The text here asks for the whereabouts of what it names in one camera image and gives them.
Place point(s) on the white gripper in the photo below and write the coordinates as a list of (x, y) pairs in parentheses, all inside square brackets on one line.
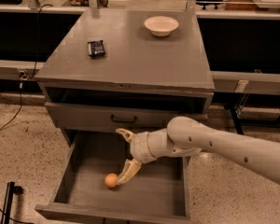
[(139, 147)]

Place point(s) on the orange fruit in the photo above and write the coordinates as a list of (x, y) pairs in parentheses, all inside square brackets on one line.
[(111, 180)]

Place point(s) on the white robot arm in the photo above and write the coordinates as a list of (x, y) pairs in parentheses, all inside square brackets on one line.
[(184, 137)]

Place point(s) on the open grey lower drawer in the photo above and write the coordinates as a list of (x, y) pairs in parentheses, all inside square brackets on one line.
[(156, 195)]

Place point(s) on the grey drawer cabinet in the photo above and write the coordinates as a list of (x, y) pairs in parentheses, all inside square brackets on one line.
[(139, 70)]

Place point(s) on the dark blue snack packet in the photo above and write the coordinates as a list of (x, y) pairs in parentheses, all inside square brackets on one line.
[(96, 49)]

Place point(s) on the black table leg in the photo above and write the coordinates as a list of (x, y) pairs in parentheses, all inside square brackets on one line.
[(236, 121)]

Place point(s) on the black stand leg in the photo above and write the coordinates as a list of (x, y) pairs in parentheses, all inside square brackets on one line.
[(11, 190)]

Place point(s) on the white bowl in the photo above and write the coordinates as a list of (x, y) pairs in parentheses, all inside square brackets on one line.
[(161, 26)]

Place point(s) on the black drawer handle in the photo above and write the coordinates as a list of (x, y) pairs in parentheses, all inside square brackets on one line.
[(115, 119)]

